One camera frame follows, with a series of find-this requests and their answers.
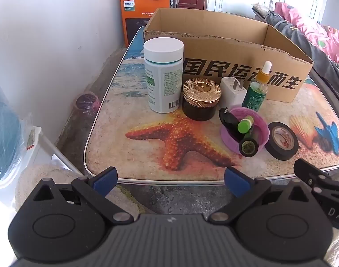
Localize white charger plug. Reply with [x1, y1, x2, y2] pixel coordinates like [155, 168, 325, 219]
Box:
[220, 77, 247, 109]

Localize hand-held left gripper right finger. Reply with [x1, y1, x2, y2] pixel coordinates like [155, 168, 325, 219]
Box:
[208, 166, 321, 225]

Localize black cylinder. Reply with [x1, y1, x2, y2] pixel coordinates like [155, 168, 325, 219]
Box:
[239, 129, 266, 156]

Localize blue-green plastic bag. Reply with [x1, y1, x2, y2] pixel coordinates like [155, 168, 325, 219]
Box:
[0, 75, 22, 187]

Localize grey blanket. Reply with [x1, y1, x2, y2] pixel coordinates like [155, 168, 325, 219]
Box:
[253, 4, 339, 112]

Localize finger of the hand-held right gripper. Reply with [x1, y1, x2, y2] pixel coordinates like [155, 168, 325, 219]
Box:
[294, 158, 339, 198]

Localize brown cardboard box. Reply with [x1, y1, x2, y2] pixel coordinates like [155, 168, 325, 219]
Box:
[143, 8, 315, 103]

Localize green dropper bottle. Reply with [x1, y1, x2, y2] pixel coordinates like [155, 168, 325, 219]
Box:
[242, 61, 271, 112]

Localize white plastic box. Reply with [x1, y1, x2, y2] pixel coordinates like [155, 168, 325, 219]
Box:
[0, 126, 87, 209]

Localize green lip balm tube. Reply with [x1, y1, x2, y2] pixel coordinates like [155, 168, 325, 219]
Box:
[238, 116, 255, 134]

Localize dark jar with gold lid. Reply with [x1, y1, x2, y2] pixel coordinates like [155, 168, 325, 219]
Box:
[182, 76, 222, 122]

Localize white pill bottle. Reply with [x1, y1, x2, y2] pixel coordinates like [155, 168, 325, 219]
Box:
[143, 37, 185, 114]

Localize pink printed blanket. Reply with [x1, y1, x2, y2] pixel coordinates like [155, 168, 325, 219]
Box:
[274, 1, 339, 64]

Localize purple item in plastic bag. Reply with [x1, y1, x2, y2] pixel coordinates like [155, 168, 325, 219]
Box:
[73, 92, 100, 112]

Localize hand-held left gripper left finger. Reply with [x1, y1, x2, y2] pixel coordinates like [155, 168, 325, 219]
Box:
[19, 167, 134, 226]

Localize black electrical tape roll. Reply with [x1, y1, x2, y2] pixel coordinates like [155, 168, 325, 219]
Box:
[264, 122, 299, 161]

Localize pink collapsible bowl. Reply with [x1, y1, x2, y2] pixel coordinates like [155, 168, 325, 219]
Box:
[220, 104, 270, 155]

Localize orange printed carton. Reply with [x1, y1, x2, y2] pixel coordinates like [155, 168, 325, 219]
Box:
[120, 0, 181, 48]

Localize beige fuzzy towel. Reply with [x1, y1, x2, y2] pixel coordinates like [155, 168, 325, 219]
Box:
[15, 164, 142, 214]

